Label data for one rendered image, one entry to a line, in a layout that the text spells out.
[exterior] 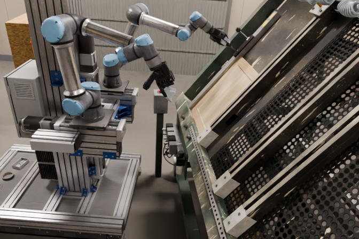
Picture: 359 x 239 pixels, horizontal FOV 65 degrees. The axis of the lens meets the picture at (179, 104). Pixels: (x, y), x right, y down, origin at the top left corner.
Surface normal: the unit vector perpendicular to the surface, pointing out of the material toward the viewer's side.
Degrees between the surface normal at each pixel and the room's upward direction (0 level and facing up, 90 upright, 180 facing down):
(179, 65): 90
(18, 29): 90
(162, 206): 0
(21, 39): 90
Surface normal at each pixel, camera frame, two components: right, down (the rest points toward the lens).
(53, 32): -0.28, 0.32
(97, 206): 0.06, -0.88
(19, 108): -0.04, 0.47
